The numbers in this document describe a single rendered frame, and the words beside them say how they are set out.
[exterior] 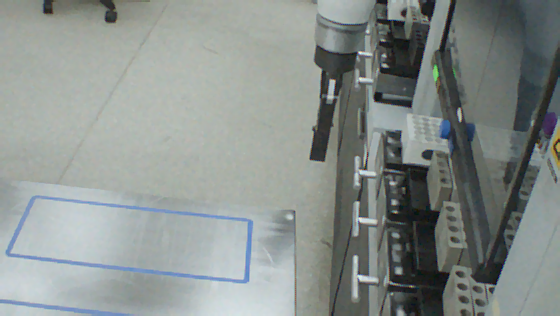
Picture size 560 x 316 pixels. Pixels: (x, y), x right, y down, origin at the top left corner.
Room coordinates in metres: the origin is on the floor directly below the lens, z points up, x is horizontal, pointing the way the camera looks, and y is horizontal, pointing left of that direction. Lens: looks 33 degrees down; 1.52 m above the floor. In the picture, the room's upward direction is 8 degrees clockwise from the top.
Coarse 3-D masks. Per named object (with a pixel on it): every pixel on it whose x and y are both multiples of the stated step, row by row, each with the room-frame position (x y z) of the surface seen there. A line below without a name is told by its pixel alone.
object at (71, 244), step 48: (0, 192) 0.88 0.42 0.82; (48, 192) 0.90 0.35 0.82; (96, 192) 0.91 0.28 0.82; (0, 240) 0.77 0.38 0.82; (48, 240) 0.78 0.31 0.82; (96, 240) 0.80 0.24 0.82; (144, 240) 0.82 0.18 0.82; (192, 240) 0.83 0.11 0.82; (240, 240) 0.85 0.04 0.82; (288, 240) 0.87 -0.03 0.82; (0, 288) 0.67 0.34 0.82; (48, 288) 0.69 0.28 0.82; (96, 288) 0.70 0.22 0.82; (144, 288) 0.72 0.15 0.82; (192, 288) 0.73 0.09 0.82; (240, 288) 0.75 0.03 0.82; (288, 288) 0.76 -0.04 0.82
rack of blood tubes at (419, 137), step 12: (408, 120) 1.21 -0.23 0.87; (420, 120) 1.22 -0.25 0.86; (432, 120) 1.23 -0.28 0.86; (408, 132) 1.17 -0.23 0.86; (420, 132) 1.18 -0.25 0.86; (432, 132) 1.18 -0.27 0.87; (408, 144) 1.14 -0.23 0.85; (420, 144) 1.14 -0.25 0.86; (432, 144) 1.14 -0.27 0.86; (444, 144) 1.14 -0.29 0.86; (408, 156) 1.14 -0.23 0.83; (420, 156) 1.14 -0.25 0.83; (432, 156) 1.19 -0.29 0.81; (540, 156) 1.15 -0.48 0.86
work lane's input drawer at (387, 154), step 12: (396, 132) 1.24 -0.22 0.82; (384, 144) 1.21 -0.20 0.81; (396, 144) 1.20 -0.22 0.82; (384, 156) 1.17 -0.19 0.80; (396, 156) 1.15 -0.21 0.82; (360, 168) 1.20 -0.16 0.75; (384, 168) 1.13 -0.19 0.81; (396, 168) 1.13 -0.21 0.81; (420, 168) 1.13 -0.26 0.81; (360, 180) 1.16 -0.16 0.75
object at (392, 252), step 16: (384, 240) 0.93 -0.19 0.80; (400, 240) 0.91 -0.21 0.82; (384, 256) 0.89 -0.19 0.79; (400, 256) 0.87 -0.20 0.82; (352, 272) 0.89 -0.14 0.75; (384, 272) 0.86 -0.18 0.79; (400, 272) 0.83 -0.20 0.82; (352, 288) 0.86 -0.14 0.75; (384, 288) 0.83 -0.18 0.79; (400, 288) 0.82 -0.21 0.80; (416, 288) 0.81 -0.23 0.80
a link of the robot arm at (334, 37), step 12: (324, 24) 1.16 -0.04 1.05; (336, 24) 1.15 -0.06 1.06; (360, 24) 1.16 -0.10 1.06; (324, 36) 1.15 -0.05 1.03; (336, 36) 1.15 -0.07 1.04; (348, 36) 1.15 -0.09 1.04; (360, 36) 1.16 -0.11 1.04; (324, 48) 1.16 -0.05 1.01; (336, 48) 1.15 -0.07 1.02; (348, 48) 1.15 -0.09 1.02; (360, 48) 1.17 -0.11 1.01
